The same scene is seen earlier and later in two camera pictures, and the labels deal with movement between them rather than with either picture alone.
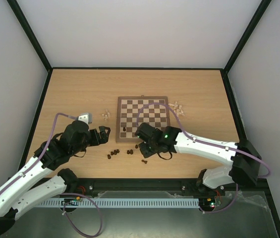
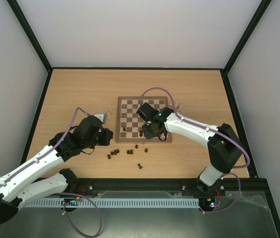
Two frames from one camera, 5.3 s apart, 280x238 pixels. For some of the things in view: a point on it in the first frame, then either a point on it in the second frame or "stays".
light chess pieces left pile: x=106 y=116 stays
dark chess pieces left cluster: x=115 y=152 stays
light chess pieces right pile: x=177 y=108 stays
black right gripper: x=147 y=148 -> x=148 y=131
